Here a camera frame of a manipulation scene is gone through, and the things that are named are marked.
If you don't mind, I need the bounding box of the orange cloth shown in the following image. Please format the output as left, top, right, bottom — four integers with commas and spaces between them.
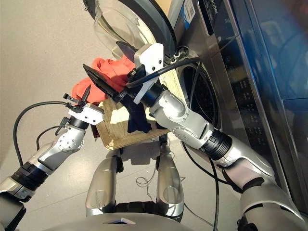
71, 57, 135, 106

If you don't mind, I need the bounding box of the blue cloth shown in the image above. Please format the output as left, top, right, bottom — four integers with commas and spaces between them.
121, 95, 152, 133

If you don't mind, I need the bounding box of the round glass washing machine door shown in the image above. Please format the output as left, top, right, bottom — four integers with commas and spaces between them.
81, 0, 179, 63

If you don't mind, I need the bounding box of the pale woven basket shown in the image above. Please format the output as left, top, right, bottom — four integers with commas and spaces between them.
96, 68, 186, 151

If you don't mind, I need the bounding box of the grey washing machine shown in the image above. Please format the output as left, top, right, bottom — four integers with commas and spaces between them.
167, 0, 301, 217

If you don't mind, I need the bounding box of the silver robot leg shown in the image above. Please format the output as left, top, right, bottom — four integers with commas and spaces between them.
155, 141, 186, 222
85, 154, 121, 217

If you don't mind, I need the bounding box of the silver robot torso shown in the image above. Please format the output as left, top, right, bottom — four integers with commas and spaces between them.
48, 201, 193, 231

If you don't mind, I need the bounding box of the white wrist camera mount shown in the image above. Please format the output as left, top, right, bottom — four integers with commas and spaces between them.
68, 103, 104, 126
133, 43, 164, 104

